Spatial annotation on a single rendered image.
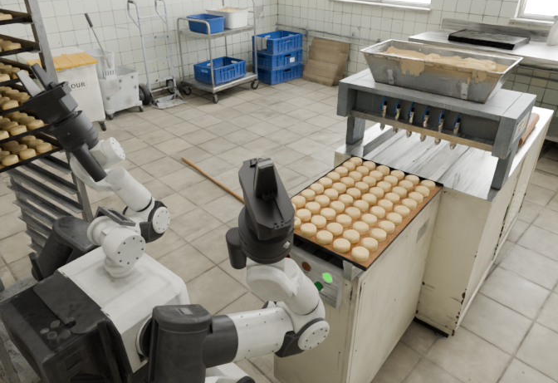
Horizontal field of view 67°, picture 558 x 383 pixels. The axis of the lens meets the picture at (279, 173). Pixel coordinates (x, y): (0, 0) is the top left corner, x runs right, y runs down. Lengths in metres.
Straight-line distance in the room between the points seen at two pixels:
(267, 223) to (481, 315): 2.08
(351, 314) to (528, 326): 1.35
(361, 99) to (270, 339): 1.32
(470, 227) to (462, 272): 0.23
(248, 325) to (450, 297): 1.40
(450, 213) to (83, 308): 1.45
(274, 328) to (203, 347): 0.17
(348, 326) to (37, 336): 0.93
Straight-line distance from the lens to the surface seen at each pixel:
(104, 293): 0.92
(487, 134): 1.81
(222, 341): 0.83
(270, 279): 0.72
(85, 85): 4.52
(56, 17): 5.06
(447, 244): 1.98
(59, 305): 0.93
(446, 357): 2.31
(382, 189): 1.59
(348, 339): 1.52
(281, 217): 0.58
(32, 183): 2.19
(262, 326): 0.89
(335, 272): 1.33
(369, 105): 1.97
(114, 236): 0.87
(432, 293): 2.17
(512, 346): 2.48
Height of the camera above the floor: 1.72
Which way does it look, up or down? 29 degrees down
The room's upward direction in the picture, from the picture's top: straight up
